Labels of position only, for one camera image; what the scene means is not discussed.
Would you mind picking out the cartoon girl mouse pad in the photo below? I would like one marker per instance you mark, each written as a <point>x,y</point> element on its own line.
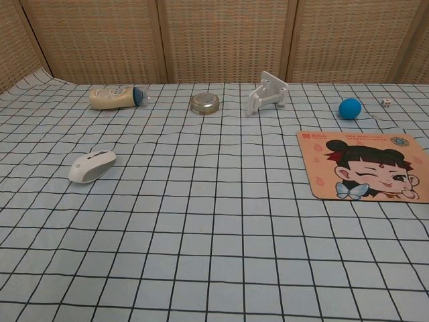
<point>318,164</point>

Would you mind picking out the round metal tin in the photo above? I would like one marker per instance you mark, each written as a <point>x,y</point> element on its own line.
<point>205,104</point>

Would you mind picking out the blue checked tablecloth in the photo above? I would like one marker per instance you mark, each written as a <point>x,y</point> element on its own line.
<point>207,234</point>

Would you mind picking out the woven bamboo folding screen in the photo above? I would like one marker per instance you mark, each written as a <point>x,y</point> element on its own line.
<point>221,40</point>

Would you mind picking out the cream bottle with blue cap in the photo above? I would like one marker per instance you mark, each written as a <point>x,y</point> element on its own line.
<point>110,98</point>

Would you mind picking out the blue ball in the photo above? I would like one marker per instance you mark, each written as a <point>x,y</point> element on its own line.
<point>349,108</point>

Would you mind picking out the small white die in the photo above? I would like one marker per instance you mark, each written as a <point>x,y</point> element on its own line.
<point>386,103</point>

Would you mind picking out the white plastic hinged bracket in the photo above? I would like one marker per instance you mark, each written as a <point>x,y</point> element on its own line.
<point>264,97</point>

